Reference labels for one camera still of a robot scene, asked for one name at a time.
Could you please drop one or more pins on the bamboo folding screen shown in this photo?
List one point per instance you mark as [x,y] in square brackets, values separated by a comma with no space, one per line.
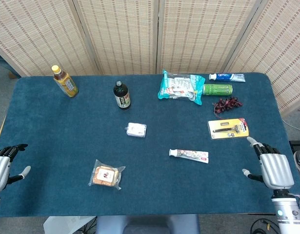
[130,36]

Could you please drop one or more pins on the blue table carpet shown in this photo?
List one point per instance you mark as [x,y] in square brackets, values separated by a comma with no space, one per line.
[66,134]

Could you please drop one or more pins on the black floor box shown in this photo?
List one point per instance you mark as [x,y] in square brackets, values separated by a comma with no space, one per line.
[297,145]

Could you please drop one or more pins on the razor in yellow blister pack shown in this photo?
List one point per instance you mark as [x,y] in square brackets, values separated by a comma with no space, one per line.
[227,129]

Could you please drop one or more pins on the yellow capped tea bottle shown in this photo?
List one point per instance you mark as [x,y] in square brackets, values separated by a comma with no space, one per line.
[66,85]

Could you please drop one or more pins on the blue white toothpaste tube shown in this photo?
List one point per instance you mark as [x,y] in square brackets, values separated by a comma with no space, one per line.
[229,77]

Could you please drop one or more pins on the green drink can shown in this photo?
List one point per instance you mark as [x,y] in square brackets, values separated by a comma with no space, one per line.
[218,89]

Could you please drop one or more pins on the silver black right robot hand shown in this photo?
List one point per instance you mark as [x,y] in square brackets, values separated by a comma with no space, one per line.
[276,170]

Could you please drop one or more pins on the black capped dark tea bottle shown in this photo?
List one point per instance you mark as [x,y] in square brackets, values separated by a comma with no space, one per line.
[121,97]

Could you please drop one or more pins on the teal snack bag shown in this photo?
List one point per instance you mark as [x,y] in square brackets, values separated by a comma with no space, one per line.
[179,86]

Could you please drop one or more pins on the dark red grape bunch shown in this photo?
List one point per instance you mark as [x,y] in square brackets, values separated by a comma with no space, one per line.
[226,103]

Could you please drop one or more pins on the floral print toothpaste tube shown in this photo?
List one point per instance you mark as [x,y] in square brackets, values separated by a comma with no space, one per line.
[191,156]

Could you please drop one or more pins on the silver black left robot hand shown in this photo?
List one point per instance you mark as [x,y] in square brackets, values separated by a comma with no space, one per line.
[1,170]

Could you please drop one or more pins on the white box under table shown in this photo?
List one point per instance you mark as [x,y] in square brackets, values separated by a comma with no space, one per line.
[64,225]

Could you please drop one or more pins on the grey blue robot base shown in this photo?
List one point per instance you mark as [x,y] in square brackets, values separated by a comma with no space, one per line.
[147,224]

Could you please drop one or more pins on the bagged sliced cake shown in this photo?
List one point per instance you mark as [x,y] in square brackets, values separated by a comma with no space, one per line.
[106,175]

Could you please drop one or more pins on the small white packet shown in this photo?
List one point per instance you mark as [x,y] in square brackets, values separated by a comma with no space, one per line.
[136,129]

